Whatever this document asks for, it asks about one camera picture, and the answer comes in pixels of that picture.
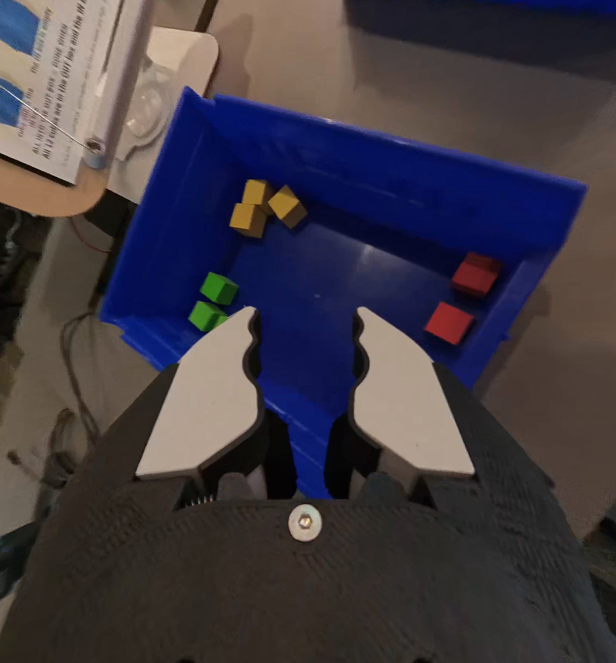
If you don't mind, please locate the blue plastic bin with cubes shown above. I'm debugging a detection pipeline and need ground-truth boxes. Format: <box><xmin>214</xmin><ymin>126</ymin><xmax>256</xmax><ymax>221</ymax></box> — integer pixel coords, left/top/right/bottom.
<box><xmin>99</xmin><ymin>85</ymin><xmax>589</xmax><ymax>500</ymax></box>

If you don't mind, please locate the black cable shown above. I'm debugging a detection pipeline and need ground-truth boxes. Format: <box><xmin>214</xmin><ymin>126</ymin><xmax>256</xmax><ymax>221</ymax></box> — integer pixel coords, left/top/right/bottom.
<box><xmin>49</xmin><ymin>311</ymin><xmax>101</xmax><ymax>467</ymax></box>

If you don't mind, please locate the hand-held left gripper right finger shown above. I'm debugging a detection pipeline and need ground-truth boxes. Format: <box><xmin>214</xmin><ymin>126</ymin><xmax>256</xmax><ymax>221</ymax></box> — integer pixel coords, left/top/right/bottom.
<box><xmin>324</xmin><ymin>307</ymin><xmax>475</xmax><ymax>500</ymax></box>

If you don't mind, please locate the white clip bar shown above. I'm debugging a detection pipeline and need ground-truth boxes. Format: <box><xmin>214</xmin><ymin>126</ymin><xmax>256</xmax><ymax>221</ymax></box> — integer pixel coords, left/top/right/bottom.
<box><xmin>82</xmin><ymin>0</ymin><xmax>155</xmax><ymax>169</ymax></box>

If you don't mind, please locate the red cable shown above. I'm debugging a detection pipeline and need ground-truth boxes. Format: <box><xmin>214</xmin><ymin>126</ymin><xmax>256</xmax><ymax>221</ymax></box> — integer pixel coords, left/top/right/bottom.
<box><xmin>72</xmin><ymin>215</ymin><xmax>114</xmax><ymax>254</ymax></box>

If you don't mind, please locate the green wooden cube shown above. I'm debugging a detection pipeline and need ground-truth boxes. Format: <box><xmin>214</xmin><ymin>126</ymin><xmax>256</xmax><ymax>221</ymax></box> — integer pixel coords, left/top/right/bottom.
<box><xmin>200</xmin><ymin>272</ymin><xmax>239</xmax><ymax>305</ymax></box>
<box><xmin>189</xmin><ymin>300</ymin><xmax>228</xmax><ymax>332</ymax></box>

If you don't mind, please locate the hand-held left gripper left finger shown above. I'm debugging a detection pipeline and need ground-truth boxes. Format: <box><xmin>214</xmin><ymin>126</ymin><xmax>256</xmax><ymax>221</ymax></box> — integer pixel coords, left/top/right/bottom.
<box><xmin>135</xmin><ymin>307</ymin><xmax>293</xmax><ymax>500</ymax></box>

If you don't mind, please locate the printed instruction sheet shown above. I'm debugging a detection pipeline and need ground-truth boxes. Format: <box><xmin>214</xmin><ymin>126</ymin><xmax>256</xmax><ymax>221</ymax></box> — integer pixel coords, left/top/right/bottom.
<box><xmin>0</xmin><ymin>0</ymin><xmax>127</xmax><ymax>184</ymax></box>

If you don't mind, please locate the red wooden cube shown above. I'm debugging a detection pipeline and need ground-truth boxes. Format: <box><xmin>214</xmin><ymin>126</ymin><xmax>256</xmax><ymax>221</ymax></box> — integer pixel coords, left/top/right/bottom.
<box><xmin>451</xmin><ymin>252</ymin><xmax>503</xmax><ymax>297</ymax></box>
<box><xmin>424</xmin><ymin>302</ymin><xmax>474</xmax><ymax>345</ymax></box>

